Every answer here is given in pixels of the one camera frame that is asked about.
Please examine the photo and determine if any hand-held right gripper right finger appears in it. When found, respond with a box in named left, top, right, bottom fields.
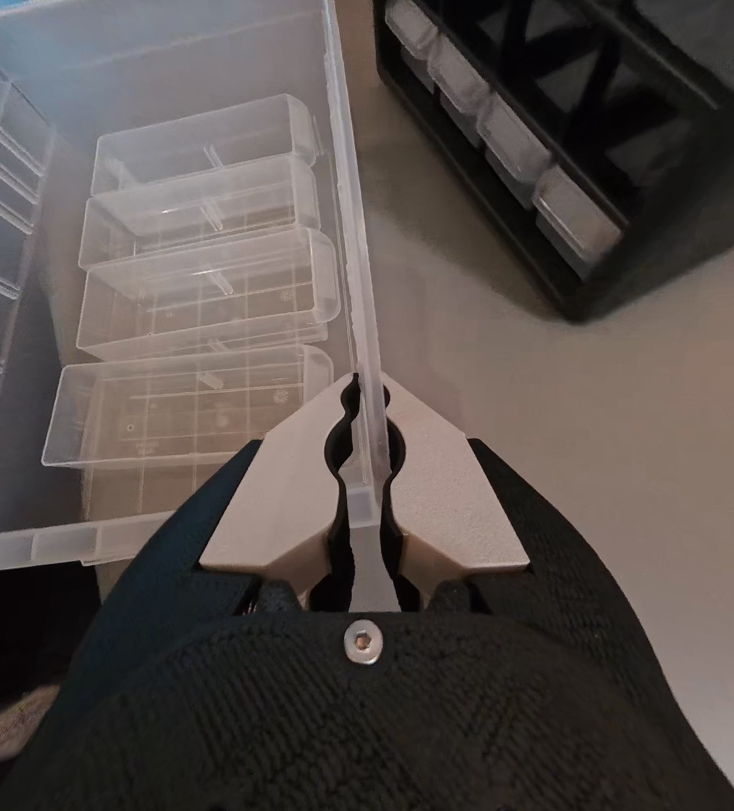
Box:
left=376, top=380, right=530, bottom=582

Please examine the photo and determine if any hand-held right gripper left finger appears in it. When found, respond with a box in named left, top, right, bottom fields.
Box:
left=199, top=374, right=360, bottom=584

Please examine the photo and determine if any black drawer cabinet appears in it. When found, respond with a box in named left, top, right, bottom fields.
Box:
left=373, top=0, right=734, bottom=325

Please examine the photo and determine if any large clear plastic bin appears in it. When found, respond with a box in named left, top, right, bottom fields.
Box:
left=0, top=0, right=386, bottom=574

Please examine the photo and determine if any set of clear cabinet drawers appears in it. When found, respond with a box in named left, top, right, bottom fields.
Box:
left=385, top=0, right=624, bottom=280

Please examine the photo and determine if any small clear plastic drawer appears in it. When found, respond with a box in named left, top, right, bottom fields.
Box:
left=90, top=94, right=325, bottom=197
left=42, top=345, right=335, bottom=471
left=77, top=161, right=322, bottom=267
left=76, top=227, right=341, bottom=363

